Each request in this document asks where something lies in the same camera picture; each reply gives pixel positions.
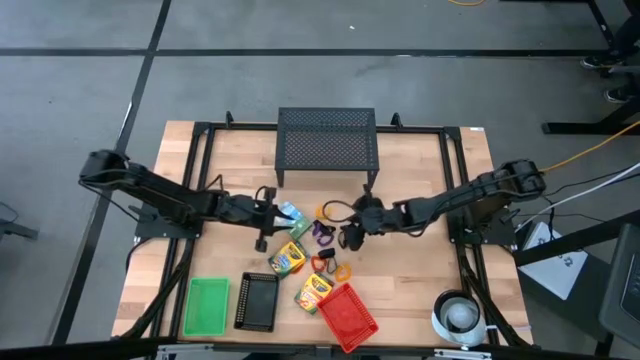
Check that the dark grey computer case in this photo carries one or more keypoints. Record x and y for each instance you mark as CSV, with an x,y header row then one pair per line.
x,y
622,290

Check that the black plastic basket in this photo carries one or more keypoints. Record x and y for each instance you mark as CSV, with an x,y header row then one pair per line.
x,y
256,302

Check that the white box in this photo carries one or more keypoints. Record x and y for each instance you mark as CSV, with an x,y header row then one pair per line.
x,y
550,270

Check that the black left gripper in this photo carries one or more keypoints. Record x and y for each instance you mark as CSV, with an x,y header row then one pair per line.
x,y
242,210

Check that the black horizontal beam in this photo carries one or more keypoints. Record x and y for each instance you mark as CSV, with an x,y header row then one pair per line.
x,y
75,350

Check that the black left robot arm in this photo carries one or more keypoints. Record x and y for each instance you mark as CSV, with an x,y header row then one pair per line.
x,y
150,187

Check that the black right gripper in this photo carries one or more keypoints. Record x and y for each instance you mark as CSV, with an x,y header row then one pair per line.
x,y
380,217

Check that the red coil wristband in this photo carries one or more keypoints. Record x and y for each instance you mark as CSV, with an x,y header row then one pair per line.
x,y
313,264

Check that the green plastic basket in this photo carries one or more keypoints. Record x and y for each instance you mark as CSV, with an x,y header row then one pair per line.
x,y
206,307

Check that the red plastic basket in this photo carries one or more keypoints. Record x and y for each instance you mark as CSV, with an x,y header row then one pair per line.
x,y
347,317

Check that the grey chair base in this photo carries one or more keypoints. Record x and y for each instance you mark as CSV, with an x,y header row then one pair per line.
x,y
15,230

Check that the black aluminium table frame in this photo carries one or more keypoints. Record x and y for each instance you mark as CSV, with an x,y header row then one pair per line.
x,y
415,128

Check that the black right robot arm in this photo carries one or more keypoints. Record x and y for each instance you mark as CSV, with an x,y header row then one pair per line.
x,y
470,192

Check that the black desk frame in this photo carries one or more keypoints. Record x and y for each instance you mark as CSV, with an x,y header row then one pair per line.
x,y
565,246
575,128

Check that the purple coil wristband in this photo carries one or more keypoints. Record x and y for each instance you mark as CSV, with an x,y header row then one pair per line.
x,y
320,239

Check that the black perforated metal shelf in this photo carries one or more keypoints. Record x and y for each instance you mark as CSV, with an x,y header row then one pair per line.
x,y
325,145

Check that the person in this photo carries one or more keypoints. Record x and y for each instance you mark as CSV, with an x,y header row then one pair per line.
x,y
600,62

